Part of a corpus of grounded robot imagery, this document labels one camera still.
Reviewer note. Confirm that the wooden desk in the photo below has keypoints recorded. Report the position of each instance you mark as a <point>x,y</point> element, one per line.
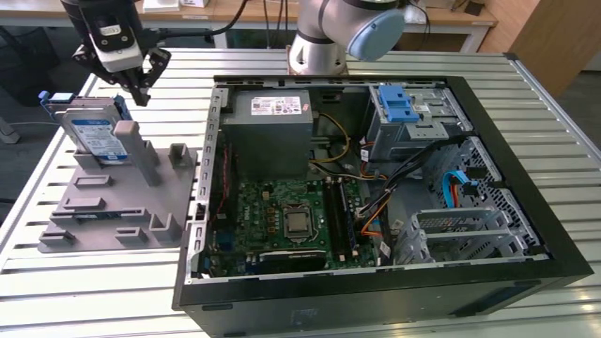
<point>37,15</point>
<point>445,17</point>

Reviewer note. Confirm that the blue drive latch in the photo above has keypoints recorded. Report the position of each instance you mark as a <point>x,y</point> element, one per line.
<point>396,105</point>

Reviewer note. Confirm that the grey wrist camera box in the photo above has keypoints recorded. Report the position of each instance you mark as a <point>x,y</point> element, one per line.
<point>121,60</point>

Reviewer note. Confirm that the large white box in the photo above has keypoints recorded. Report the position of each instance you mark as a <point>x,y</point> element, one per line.
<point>161,6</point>

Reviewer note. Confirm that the silver CPU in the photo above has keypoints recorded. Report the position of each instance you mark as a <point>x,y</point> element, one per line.
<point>296,223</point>

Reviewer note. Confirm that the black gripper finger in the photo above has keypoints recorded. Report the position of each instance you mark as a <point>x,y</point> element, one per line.
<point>160,63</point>
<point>90,65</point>

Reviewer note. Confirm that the CPU socket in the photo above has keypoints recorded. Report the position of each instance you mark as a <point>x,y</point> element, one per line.
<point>296,206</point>

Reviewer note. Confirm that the black RAM slot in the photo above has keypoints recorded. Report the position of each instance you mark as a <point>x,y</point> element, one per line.
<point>341,218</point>
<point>333,218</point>

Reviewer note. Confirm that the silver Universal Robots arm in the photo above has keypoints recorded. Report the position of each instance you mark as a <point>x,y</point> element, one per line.
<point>318,35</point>

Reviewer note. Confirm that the grey power supply unit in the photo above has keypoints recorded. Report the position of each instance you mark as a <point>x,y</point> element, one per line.
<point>268,148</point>

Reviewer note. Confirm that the black PC case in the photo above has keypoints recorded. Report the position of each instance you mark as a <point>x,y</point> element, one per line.
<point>328,306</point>

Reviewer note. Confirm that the black graphics card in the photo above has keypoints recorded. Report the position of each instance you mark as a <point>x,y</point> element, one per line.
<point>290,262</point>

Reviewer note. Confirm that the green motherboard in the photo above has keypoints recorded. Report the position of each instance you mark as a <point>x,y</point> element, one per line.
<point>262,211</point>

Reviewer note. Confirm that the brown wooden cabinet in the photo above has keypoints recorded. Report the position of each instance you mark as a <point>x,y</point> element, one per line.
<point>553,35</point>

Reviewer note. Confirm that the silver optical drive cage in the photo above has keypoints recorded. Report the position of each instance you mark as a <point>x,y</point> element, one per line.
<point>394,141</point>

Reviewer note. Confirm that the small black box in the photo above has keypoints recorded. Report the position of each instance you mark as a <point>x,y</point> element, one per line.
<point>474,7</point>

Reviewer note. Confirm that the hard disk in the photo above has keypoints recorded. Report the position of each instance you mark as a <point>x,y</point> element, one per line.
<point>93,137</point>

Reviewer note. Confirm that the silver disk bay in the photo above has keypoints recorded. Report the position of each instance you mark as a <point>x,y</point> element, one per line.
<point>469,235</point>

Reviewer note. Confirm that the grey parts rack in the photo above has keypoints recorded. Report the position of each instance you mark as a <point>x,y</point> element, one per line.
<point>126,197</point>

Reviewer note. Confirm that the small white printed box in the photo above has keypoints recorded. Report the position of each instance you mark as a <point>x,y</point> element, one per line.
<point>192,3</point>

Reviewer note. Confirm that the black card retention latch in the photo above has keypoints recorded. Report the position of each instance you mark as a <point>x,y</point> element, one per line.
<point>201,211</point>

